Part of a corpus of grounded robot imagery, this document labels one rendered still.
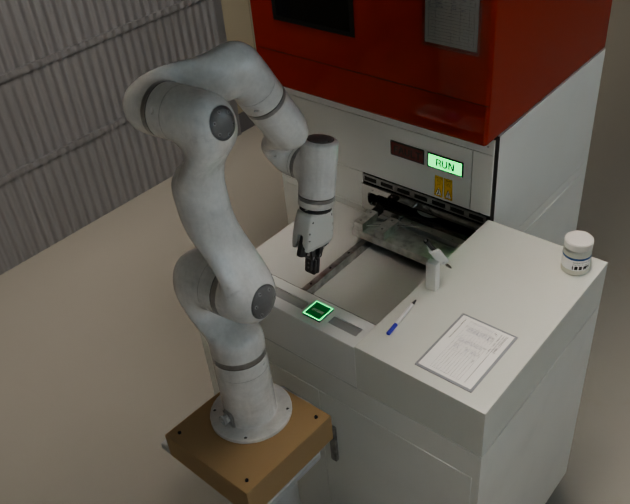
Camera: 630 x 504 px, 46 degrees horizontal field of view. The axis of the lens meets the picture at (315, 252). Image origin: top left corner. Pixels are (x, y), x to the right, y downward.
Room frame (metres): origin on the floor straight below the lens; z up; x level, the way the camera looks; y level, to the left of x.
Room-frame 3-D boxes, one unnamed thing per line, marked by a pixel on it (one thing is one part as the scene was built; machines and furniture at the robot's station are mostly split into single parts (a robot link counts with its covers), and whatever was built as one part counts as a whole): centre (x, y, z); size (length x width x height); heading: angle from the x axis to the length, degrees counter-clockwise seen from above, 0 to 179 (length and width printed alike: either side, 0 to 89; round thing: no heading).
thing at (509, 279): (1.38, -0.41, 0.89); 0.62 x 0.35 x 0.14; 137
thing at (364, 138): (2.01, -0.21, 1.02); 0.81 x 0.03 x 0.40; 47
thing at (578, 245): (1.48, -0.66, 1.01); 0.07 x 0.07 x 0.10
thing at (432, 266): (1.47, -0.30, 1.03); 0.06 x 0.04 x 0.13; 137
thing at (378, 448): (1.58, -0.18, 0.41); 0.96 x 0.64 x 0.82; 47
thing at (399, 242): (1.77, -0.28, 0.87); 0.36 x 0.08 x 0.03; 47
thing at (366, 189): (1.88, -0.33, 0.89); 0.44 x 0.02 x 0.10; 47
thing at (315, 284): (1.75, -0.07, 0.84); 0.50 x 0.02 x 0.03; 137
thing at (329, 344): (1.50, 0.10, 0.89); 0.55 x 0.09 x 0.14; 47
